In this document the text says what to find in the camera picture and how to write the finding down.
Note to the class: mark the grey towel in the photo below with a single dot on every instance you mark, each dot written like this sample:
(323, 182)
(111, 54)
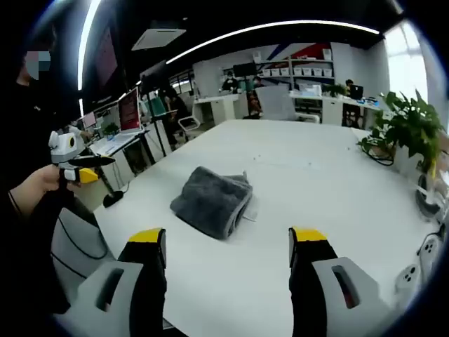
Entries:
(210, 200)

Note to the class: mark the person's left hand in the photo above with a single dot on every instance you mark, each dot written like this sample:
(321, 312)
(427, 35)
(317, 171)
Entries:
(47, 180)

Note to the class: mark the small green plant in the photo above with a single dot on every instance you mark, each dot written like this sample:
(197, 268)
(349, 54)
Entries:
(110, 130)

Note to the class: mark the black gooseneck stand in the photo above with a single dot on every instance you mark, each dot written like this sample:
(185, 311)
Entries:
(113, 199)

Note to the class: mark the person's black shirt torso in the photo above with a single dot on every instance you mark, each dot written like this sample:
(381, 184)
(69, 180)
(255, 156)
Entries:
(21, 123)

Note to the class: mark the grey mesh office chair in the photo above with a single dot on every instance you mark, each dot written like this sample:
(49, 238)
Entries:
(75, 235)

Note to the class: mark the red screen monitor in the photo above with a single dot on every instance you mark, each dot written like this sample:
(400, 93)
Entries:
(129, 110)

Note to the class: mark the white controller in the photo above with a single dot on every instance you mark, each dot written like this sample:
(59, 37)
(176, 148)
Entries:
(430, 247)
(408, 279)

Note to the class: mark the short ceiling light strip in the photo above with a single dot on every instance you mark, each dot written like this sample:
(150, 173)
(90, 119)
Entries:
(87, 42)

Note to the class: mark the ceiling air vent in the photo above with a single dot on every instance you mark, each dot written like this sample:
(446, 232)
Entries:
(158, 38)

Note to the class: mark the white planter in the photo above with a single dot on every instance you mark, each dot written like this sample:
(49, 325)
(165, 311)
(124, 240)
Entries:
(407, 161)

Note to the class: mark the white mesh office chair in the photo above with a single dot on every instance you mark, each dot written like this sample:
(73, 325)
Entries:
(277, 103)

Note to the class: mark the white desk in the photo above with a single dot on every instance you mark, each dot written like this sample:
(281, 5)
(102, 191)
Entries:
(329, 109)

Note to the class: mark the green potted plant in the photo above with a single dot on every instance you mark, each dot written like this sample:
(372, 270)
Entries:
(410, 119)

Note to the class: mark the long ceiling light strip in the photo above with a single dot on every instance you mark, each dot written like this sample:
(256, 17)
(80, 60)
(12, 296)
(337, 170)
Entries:
(266, 26)

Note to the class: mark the black laptop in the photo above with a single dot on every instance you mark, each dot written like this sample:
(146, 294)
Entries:
(356, 92)

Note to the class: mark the bright window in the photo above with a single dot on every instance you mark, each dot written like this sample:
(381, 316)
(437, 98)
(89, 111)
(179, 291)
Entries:
(407, 59)

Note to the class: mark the black wall screen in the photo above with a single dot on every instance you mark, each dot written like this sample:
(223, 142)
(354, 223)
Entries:
(244, 69)

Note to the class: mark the wall shelf with white boxes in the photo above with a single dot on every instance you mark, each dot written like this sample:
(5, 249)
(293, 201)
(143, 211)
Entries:
(301, 72)

